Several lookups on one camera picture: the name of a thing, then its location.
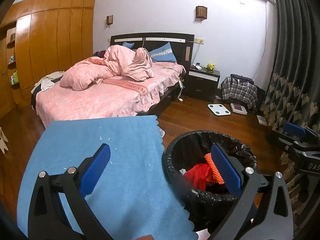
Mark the blue table cloth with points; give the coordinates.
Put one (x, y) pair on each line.
(132, 197)

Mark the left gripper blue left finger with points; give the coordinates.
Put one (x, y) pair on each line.
(58, 209)

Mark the black lined trash bin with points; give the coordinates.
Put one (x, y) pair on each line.
(186, 162)

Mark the red cloth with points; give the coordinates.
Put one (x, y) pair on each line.
(199, 176)

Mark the book on floor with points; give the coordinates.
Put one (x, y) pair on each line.
(239, 109)

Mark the right wall lamp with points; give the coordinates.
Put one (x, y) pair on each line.
(201, 13)

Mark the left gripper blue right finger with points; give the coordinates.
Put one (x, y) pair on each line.
(262, 210)

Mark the wooden wardrobe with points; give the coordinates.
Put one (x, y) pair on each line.
(39, 37)

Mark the wall lamp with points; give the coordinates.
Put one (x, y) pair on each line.
(109, 20)
(201, 13)

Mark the black headboard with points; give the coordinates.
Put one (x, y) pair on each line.
(181, 44)

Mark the white step stool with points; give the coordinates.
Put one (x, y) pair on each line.
(3, 141)

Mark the left wall lamp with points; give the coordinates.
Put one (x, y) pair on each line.
(109, 20)

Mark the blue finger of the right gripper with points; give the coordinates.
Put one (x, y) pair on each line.
(294, 130)
(302, 143)

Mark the orange foam net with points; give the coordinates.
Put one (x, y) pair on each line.
(216, 174)

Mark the pink bed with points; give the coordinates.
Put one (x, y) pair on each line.
(109, 98)

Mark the white bathroom scale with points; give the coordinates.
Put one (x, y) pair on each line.
(219, 109)

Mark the black nightstand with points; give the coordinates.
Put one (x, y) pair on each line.
(202, 84)

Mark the dark patterned curtain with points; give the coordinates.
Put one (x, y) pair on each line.
(293, 96)

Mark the clothes pile on bed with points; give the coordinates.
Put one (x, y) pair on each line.
(47, 81)

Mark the pink quilt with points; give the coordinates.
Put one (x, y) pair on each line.
(117, 61)

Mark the blue pillow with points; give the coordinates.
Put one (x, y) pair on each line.
(162, 53)

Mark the yellow toy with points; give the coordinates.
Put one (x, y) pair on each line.
(210, 66)

